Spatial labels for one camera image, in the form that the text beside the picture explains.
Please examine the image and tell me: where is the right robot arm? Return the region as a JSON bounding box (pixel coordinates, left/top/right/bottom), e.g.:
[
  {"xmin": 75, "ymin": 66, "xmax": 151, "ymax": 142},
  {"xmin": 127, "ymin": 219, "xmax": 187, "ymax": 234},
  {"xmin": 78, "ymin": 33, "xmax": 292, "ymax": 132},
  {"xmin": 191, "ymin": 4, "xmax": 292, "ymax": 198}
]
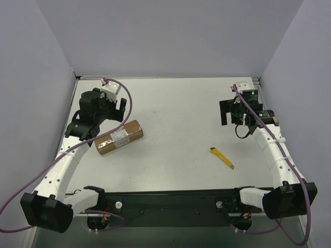
[{"xmin": 219, "ymin": 89, "xmax": 318, "ymax": 220}]

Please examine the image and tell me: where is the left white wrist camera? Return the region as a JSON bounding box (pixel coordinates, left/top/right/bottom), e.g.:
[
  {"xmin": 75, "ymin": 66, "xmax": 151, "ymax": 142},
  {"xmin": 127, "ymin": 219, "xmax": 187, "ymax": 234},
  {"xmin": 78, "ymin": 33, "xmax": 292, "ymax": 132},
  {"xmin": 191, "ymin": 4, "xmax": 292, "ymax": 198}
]
[{"xmin": 101, "ymin": 78, "xmax": 121, "ymax": 102}]

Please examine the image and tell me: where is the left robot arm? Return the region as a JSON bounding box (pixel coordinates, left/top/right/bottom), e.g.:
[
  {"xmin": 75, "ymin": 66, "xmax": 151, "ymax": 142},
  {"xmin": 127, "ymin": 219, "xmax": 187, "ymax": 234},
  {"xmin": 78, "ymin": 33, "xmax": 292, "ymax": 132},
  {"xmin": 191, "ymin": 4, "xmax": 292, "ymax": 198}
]
[{"xmin": 20, "ymin": 86, "xmax": 127, "ymax": 233}]

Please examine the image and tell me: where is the brown cardboard express box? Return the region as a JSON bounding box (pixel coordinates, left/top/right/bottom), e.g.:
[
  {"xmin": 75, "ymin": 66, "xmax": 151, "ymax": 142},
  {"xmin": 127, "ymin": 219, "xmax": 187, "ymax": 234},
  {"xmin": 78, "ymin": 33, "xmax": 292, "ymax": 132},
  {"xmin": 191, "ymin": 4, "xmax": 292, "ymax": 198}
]
[{"xmin": 95, "ymin": 120, "xmax": 143, "ymax": 155}]

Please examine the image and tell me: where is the yellow utility knife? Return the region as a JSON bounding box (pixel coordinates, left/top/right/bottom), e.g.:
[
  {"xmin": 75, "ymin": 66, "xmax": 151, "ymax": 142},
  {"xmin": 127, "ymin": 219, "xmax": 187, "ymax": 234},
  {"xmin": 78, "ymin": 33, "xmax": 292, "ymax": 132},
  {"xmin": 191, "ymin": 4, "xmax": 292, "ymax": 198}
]
[{"xmin": 209, "ymin": 147, "xmax": 234, "ymax": 170}]

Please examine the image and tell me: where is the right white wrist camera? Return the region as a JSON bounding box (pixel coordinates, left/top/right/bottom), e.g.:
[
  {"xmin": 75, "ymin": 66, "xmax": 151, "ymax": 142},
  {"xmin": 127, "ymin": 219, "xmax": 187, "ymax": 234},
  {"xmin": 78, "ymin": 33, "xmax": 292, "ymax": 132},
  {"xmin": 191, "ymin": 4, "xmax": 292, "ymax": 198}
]
[{"xmin": 231, "ymin": 81, "xmax": 254, "ymax": 92}]

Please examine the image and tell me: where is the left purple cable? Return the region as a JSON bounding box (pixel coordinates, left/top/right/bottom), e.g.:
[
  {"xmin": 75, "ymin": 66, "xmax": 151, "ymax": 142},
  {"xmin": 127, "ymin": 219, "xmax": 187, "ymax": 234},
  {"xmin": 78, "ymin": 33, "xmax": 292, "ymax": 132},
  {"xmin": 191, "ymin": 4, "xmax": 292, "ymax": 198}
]
[{"xmin": 0, "ymin": 77, "xmax": 134, "ymax": 233}]

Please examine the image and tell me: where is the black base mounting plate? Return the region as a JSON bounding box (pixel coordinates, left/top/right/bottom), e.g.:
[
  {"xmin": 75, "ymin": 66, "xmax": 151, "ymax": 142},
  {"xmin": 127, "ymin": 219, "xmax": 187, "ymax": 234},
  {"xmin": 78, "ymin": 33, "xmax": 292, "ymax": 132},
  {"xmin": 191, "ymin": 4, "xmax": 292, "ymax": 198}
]
[{"xmin": 94, "ymin": 189, "xmax": 261, "ymax": 227}]

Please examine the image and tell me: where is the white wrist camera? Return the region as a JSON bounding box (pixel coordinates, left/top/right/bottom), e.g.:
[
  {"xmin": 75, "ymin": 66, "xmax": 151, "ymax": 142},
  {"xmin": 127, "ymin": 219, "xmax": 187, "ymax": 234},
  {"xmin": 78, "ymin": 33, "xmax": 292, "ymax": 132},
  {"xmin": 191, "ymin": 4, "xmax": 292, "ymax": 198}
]
[
  {"xmin": 101, "ymin": 78, "xmax": 121, "ymax": 102},
  {"xmin": 231, "ymin": 81, "xmax": 254, "ymax": 92}
]

